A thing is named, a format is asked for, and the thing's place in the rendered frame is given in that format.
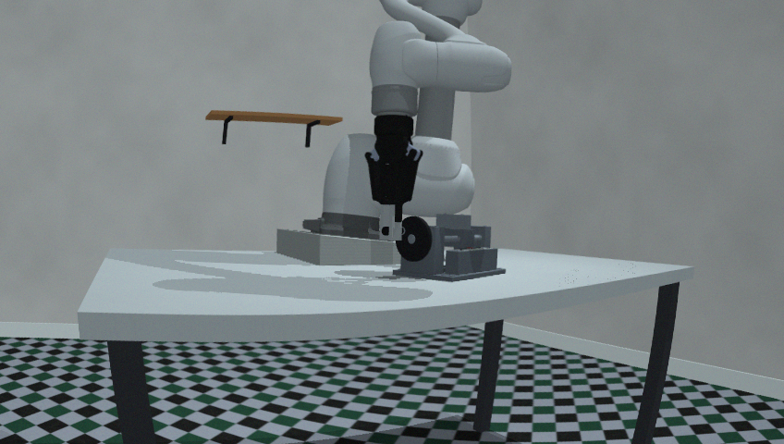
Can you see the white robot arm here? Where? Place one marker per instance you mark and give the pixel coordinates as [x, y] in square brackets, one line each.
[400, 63]

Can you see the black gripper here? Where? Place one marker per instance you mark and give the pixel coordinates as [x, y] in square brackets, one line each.
[394, 185]

